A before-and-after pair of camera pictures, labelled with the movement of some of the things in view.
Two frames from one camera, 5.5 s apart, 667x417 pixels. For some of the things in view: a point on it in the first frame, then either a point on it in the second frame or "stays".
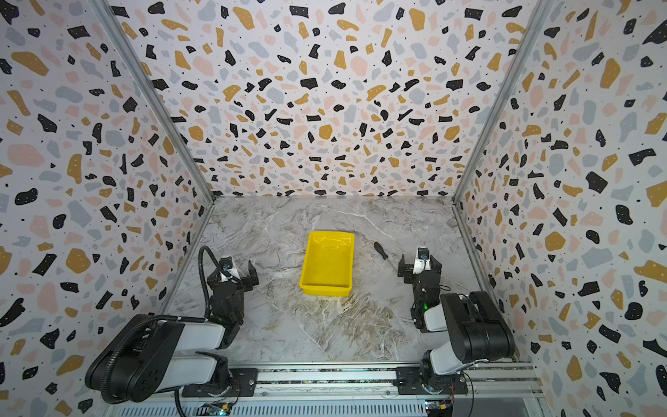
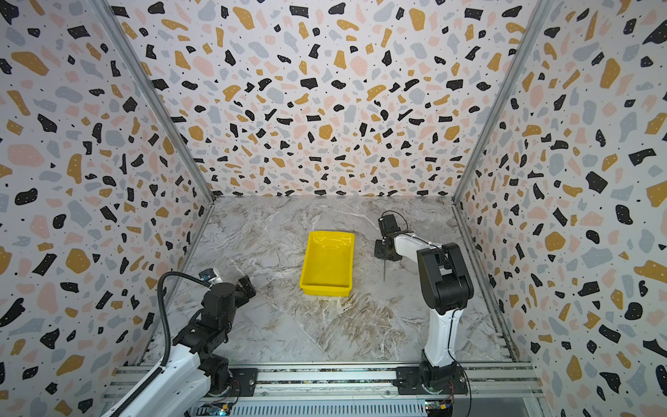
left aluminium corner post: [122, 46] stays
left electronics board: [214, 408] stays
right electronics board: [436, 408] stays
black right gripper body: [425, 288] -> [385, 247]
